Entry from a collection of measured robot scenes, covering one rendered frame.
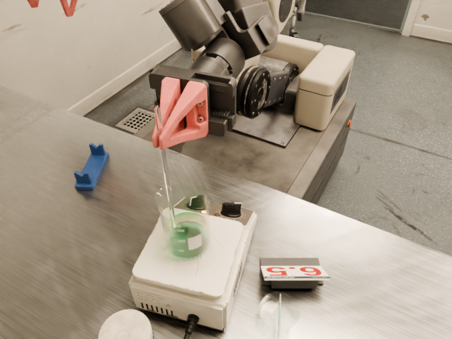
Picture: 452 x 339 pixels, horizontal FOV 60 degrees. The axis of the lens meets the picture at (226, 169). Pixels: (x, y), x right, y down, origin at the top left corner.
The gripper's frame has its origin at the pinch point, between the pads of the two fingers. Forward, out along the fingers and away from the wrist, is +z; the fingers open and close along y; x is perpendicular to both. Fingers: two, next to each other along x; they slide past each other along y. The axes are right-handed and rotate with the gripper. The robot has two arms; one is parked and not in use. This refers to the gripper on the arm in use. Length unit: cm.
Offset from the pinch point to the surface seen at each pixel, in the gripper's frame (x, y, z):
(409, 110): 100, 51, -185
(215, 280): 17.3, 7.0, 3.5
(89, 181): 24.1, -23.3, -11.8
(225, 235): 17.3, 5.8, -3.4
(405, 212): 100, 51, -103
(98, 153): 24.3, -26.4, -19.2
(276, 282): 24.0, 13.6, -3.1
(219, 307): 19.6, 8.2, 5.5
